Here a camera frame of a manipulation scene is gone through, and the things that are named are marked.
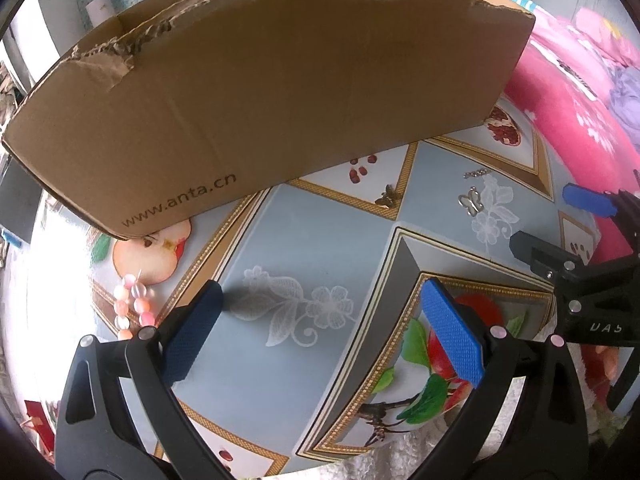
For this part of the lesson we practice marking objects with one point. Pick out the dark cabinet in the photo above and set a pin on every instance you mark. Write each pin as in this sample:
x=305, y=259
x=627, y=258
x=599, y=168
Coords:
x=19, y=201

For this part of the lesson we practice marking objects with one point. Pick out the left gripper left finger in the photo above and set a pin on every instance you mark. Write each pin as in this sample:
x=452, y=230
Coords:
x=96, y=437

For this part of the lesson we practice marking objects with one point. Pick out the pink rolled mat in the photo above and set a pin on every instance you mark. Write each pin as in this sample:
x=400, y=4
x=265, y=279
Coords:
x=100, y=11

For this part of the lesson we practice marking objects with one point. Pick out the pink floral blanket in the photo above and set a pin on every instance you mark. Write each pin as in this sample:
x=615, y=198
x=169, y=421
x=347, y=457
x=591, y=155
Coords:
x=562, y=86

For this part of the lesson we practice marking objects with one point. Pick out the gold butterfly clip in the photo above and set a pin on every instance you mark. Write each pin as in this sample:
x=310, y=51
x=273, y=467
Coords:
x=471, y=202

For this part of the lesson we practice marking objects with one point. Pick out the fruit pattern tablecloth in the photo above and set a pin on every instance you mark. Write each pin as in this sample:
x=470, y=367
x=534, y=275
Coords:
x=321, y=350

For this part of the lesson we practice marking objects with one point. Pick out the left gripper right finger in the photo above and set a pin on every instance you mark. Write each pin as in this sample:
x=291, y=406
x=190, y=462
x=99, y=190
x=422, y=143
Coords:
x=547, y=437

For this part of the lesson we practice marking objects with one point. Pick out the small rhinestone hair pin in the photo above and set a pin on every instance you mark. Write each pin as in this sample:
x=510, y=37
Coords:
x=479, y=173

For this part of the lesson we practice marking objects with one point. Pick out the brown cardboard box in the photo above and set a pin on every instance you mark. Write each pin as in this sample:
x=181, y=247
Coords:
x=175, y=107

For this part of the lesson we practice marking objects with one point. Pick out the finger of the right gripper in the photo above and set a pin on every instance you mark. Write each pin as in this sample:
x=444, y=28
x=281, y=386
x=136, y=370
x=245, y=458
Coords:
x=544, y=259
x=601, y=204

